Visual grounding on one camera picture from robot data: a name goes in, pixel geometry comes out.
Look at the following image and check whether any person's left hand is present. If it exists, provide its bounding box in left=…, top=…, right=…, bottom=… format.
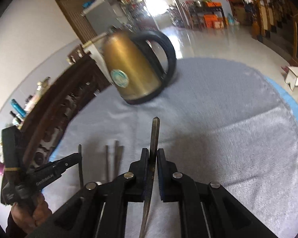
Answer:
left=11, top=193, right=52, bottom=234

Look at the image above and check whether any teal thermos bottle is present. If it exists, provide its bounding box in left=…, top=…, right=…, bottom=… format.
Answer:
left=11, top=99, right=27, bottom=118

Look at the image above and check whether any grey table cloth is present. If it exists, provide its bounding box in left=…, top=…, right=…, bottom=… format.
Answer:
left=43, top=57, right=298, bottom=238

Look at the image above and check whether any dark carved wooden sideboard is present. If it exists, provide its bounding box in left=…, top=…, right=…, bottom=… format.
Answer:
left=20, top=54, right=110, bottom=168

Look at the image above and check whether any brass electric kettle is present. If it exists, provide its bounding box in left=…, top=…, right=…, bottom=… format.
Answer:
left=103, top=26, right=177, bottom=105

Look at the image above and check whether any blue under cloth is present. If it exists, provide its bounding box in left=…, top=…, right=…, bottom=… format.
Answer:
left=266, top=77, right=298, bottom=121

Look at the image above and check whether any grey refrigerator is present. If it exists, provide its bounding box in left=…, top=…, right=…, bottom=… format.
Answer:
left=82, top=0, right=129, bottom=35

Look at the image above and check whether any small white wooden stool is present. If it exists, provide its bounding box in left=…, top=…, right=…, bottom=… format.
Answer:
left=285, top=66, right=298, bottom=91

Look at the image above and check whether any brown wooden door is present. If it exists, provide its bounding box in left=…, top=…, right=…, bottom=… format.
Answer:
left=55, top=0, right=97, bottom=44

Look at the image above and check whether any wooden side table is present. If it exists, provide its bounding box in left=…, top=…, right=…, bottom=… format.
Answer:
left=189, top=1, right=227, bottom=29

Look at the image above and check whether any wooden stair railing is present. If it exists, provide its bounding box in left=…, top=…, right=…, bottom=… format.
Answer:
left=249, top=0, right=298, bottom=66

